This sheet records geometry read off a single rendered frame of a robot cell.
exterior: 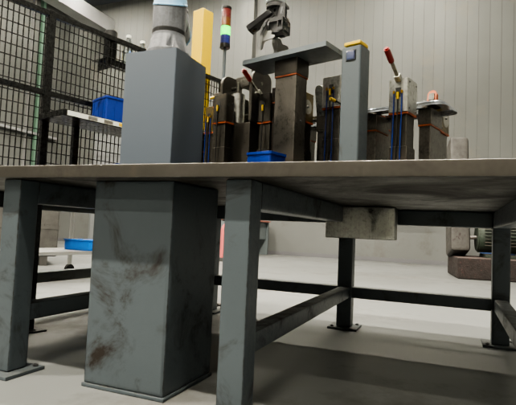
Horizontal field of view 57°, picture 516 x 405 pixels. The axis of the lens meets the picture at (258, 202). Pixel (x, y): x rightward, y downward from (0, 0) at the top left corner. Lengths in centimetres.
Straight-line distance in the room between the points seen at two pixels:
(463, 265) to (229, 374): 562
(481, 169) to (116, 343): 115
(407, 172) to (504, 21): 959
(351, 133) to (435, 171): 50
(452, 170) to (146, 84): 100
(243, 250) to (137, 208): 40
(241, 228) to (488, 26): 960
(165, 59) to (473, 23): 934
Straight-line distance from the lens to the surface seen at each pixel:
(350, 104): 162
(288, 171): 122
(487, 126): 1006
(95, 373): 168
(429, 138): 183
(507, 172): 116
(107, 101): 254
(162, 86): 162
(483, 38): 1055
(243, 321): 132
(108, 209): 161
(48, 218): 606
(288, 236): 1034
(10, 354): 187
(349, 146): 159
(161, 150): 157
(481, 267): 681
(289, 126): 173
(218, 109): 203
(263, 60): 184
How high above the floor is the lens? 52
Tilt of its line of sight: 3 degrees up
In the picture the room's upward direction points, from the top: 2 degrees clockwise
